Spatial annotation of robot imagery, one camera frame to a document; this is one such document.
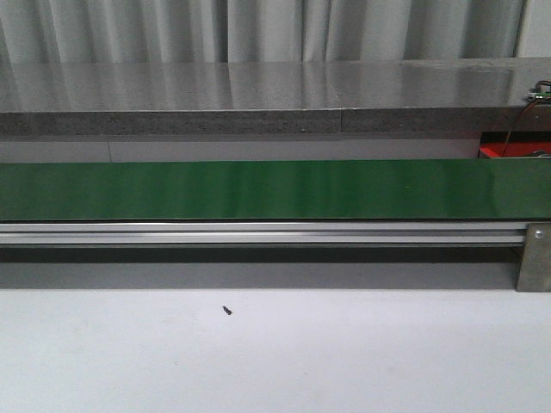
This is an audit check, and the aluminium conveyor rail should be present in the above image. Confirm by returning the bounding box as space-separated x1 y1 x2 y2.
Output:
1 221 528 246

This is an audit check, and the grey stone-look shelf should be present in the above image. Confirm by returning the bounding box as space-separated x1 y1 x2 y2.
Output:
1 58 550 137

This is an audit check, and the small green circuit board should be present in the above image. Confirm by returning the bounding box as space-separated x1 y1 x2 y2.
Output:
525 83 551 104

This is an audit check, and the red bin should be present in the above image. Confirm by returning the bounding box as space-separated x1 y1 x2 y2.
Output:
478 132 550 158

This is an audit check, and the metal conveyor bracket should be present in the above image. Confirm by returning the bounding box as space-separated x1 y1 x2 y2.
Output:
516 223 551 293

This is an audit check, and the green conveyor belt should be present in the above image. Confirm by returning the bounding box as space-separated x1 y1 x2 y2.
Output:
1 158 550 221

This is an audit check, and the grey curtain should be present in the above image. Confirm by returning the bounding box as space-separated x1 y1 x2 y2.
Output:
1 1 526 64

